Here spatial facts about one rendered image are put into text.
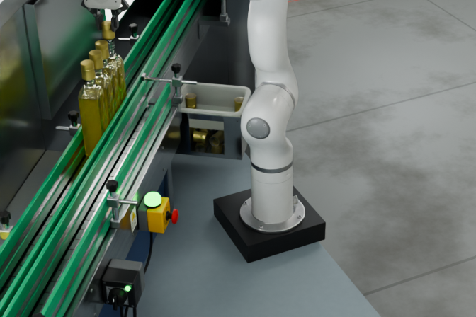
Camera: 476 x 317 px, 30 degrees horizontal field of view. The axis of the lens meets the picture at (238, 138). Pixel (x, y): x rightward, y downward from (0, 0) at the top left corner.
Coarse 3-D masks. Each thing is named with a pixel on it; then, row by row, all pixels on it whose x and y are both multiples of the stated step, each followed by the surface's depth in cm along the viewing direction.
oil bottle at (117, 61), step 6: (108, 60) 247; (114, 60) 247; (120, 60) 249; (120, 66) 249; (120, 72) 250; (120, 78) 250; (120, 84) 251; (120, 90) 252; (120, 96) 252; (120, 102) 253
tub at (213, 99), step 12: (192, 84) 286; (204, 84) 285; (216, 84) 285; (204, 96) 287; (216, 96) 286; (228, 96) 285; (240, 96) 284; (204, 108) 286; (216, 108) 286; (228, 108) 286; (240, 108) 272
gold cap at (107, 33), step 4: (104, 24) 242; (108, 24) 242; (104, 28) 242; (108, 28) 242; (104, 32) 243; (108, 32) 243; (112, 32) 243; (104, 36) 244; (108, 36) 244; (112, 36) 244
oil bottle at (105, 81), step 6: (96, 78) 238; (102, 78) 238; (108, 78) 240; (102, 84) 237; (108, 84) 240; (108, 90) 240; (108, 96) 241; (108, 102) 241; (108, 108) 242; (114, 108) 247; (108, 114) 242; (114, 114) 247; (108, 120) 243
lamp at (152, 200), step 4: (152, 192) 234; (156, 192) 234; (148, 196) 233; (152, 196) 233; (156, 196) 233; (160, 196) 234; (144, 200) 233; (148, 200) 232; (152, 200) 232; (156, 200) 232; (160, 200) 233; (144, 204) 234; (148, 204) 233; (152, 204) 232; (156, 204) 233; (160, 204) 234; (152, 208) 233
